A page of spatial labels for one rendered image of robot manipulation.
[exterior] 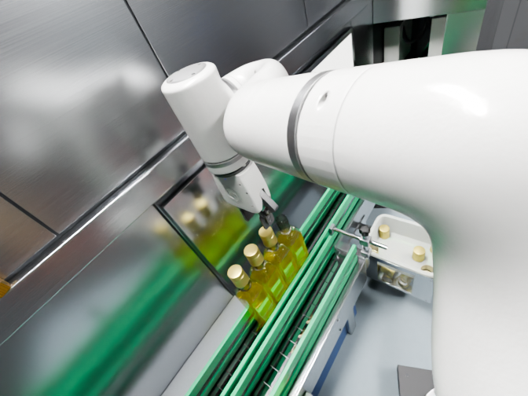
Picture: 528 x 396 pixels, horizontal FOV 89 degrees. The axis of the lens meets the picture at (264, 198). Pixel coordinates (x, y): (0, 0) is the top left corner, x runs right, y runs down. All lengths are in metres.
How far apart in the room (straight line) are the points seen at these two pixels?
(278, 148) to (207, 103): 0.20
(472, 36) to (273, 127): 1.18
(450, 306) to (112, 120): 0.51
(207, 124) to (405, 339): 0.94
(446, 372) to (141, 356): 0.67
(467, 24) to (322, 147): 1.19
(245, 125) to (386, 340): 0.96
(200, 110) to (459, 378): 0.37
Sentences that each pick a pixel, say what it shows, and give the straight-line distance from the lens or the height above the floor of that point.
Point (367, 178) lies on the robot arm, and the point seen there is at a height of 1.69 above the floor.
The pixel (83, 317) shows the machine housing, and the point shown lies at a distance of 0.64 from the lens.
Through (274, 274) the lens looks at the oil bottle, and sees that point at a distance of 0.68.
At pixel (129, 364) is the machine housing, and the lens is 0.78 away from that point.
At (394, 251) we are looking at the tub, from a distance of 1.03.
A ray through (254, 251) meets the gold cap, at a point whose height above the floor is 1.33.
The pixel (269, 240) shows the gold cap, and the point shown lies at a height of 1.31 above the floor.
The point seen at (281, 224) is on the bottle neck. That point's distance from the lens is 0.66.
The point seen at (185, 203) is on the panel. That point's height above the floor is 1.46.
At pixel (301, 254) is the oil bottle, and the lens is 0.76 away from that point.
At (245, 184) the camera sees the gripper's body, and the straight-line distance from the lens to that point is 0.46.
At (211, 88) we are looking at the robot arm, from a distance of 0.40.
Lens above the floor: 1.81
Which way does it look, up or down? 42 degrees down
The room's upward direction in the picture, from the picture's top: 24 degrees counter-clockwise
